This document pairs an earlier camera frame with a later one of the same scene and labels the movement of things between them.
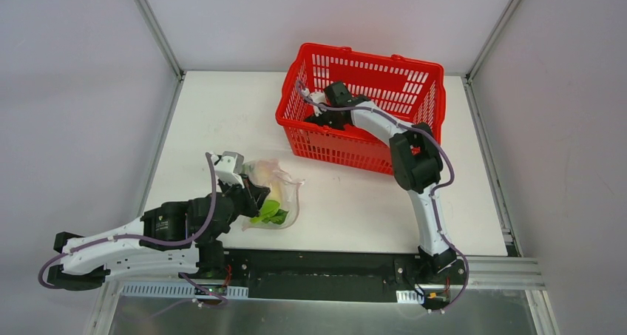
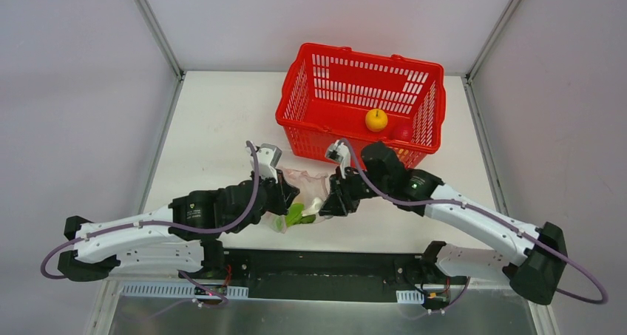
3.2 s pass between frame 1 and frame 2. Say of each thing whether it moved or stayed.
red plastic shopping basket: stayed
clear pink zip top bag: moved
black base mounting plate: stayed
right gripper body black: moved
